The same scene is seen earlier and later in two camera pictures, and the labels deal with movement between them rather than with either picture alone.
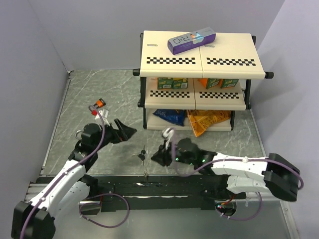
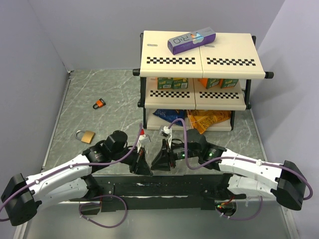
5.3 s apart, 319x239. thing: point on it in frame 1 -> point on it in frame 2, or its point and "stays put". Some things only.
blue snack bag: (175, 116) stays put
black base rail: (157, 192) stays put
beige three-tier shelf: (199, 89) stays put
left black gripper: (123, 133) -> (143, 168)
